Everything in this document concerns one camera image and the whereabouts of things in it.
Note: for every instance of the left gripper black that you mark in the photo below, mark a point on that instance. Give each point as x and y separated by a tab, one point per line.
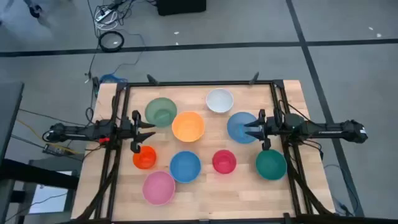
127	129

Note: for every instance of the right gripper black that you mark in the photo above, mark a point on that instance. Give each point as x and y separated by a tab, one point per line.
272	126

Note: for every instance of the light blue bowl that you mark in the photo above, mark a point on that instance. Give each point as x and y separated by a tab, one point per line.
236	124

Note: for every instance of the large orange bowl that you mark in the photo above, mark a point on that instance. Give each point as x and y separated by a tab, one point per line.
188	127

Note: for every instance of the small red bowl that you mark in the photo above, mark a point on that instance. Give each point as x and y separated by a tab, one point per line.
224	161

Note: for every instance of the deep blue bowl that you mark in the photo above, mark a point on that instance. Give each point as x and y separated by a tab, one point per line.
185	166

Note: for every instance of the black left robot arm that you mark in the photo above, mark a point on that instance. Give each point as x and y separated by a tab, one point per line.
93	130

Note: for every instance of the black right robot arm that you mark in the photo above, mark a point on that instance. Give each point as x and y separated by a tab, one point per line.
326	128

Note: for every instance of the light green bowl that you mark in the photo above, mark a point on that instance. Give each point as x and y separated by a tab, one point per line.
160	109

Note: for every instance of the small orange-red bowl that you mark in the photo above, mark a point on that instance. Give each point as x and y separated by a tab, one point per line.
146	158

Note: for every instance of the teal green bowl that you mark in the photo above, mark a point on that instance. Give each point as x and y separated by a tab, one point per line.
271	164

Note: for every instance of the white bowl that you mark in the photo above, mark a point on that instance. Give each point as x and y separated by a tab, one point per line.
219	100

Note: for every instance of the pink bowl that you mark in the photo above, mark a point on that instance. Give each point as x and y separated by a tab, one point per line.
159	188

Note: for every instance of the small black electronic device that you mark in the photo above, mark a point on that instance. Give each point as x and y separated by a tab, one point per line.
55	150

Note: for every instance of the white panel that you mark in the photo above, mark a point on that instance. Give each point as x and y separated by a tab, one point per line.
49	199

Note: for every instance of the black bench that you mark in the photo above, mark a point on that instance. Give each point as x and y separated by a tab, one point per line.
31	175

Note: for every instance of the white power strip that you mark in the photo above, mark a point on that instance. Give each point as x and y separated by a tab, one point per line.
104	15

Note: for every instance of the black box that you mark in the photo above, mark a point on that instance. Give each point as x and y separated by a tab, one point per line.
182	7

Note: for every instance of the dark grey desk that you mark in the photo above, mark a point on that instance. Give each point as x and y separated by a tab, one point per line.
9	109

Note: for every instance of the person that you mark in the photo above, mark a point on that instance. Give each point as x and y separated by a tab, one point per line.
34	11

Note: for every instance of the black aluminium table frame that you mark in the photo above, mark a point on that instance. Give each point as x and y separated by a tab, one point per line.
199	83

